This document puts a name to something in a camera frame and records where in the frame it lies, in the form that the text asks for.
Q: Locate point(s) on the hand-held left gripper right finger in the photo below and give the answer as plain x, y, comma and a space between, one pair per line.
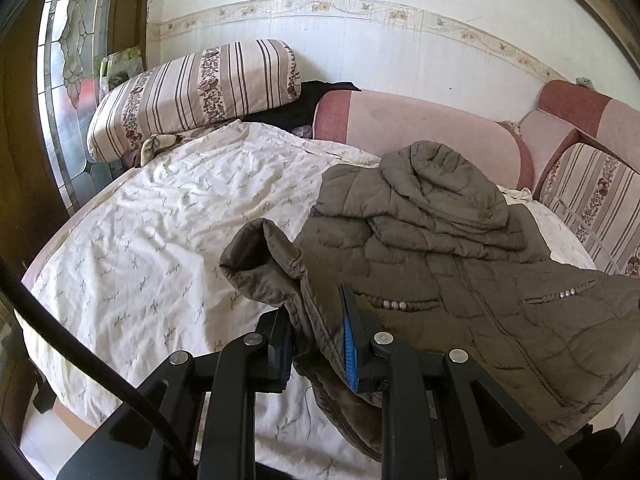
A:
350, 355

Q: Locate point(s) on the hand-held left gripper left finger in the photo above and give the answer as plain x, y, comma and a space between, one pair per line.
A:
277, 355

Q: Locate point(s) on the olive padded hooded jacket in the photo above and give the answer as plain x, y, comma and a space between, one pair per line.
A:
450, 270

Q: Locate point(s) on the white leaf-print bed sheet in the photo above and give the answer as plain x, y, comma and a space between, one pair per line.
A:
165, 240

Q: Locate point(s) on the small purple item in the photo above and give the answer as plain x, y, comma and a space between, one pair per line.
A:
304, 131

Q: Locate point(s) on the long pink headboard cushion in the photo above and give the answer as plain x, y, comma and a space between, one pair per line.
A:
425, 125

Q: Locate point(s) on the beige floral cloth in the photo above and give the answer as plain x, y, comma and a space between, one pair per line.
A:
155, 142

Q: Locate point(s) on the black cloth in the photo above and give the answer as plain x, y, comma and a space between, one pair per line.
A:
310, 97

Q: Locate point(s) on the striped floral pillow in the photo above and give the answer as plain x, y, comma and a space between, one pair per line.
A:
200, 85

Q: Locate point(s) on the striped floral bed cushion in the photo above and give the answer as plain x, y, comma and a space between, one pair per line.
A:
595, 200

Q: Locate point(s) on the green printed bag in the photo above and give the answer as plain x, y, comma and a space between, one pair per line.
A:
120, 65

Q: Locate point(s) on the short pink headboard cushion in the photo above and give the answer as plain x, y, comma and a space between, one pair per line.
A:
590, 105

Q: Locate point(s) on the small grey cloth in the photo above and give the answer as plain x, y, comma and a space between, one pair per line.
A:
584, 81

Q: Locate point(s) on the stained glass window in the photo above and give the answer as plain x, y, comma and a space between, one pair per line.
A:
75, 35

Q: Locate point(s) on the brown wooden frame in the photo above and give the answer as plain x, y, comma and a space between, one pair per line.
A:
130, 10
25, 160

